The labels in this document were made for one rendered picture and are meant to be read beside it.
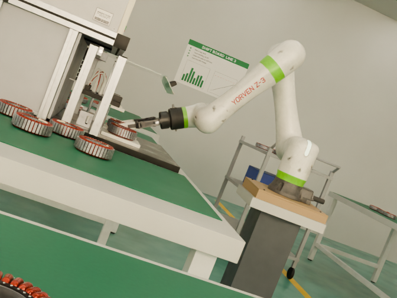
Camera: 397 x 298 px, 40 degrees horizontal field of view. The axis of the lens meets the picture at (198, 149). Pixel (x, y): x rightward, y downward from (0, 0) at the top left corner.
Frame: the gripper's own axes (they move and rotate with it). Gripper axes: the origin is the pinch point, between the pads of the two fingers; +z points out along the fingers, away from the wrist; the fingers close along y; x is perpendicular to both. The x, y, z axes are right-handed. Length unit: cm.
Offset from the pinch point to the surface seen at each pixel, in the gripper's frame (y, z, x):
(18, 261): 173, 16, -3
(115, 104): 27.5, 1.6, -10.5
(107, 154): 79, 7, 0
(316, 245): -286, -189, 174
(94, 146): 80, 10, -2
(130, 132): 28.9, -2.5, 0.5
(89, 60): 44, 8, -27
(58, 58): 46, 18, -28
